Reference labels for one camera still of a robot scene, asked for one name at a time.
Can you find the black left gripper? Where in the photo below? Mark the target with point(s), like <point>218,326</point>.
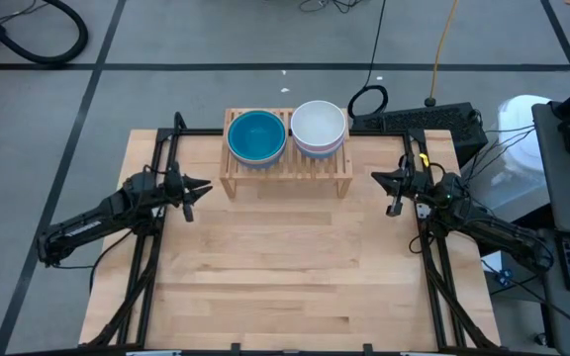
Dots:
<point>177,188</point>

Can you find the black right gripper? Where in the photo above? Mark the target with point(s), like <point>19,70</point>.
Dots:
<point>410,185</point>

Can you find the white bowl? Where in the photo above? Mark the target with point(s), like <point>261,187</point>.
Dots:
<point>259,162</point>
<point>318,123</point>

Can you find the pink bowl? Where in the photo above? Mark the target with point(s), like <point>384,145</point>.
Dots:
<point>317,150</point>

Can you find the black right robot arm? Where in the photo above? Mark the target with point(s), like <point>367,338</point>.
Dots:
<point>503,232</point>

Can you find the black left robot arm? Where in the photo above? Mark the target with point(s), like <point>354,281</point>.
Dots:
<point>82,230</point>

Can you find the wooden slatted shelf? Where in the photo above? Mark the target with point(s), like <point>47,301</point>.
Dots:
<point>290,170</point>

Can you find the small yellow tag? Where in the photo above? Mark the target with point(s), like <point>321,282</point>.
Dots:
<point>424,159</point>

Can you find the black computer case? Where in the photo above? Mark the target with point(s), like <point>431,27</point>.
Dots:
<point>423,121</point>

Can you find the white paper sheet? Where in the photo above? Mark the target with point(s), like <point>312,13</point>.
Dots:
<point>494,262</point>

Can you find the white plastic bin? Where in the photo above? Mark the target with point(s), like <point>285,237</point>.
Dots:
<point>520,143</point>

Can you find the black aluminium table frame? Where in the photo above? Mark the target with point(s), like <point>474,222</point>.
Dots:
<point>201,132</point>

